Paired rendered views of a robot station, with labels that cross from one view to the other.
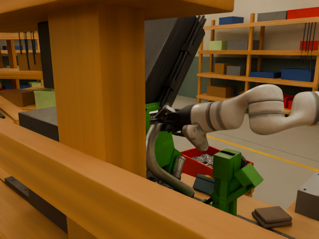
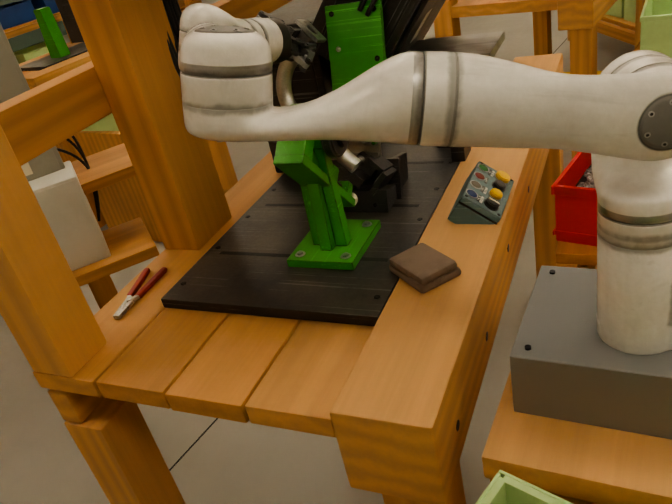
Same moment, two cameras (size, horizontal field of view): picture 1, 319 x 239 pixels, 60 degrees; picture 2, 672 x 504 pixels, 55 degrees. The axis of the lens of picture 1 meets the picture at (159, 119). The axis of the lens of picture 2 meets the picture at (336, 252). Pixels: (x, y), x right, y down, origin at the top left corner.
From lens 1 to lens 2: 128 cm
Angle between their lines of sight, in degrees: 72
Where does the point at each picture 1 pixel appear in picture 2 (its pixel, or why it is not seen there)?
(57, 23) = not seen: outside the picture
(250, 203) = (470, 244)
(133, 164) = (121, 76)
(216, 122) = not seen: hidden behind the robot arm
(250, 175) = (283, 147)
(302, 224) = (439, 304)
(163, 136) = (362, 65)
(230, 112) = not seen: hidden behind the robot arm
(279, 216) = (411, 267)
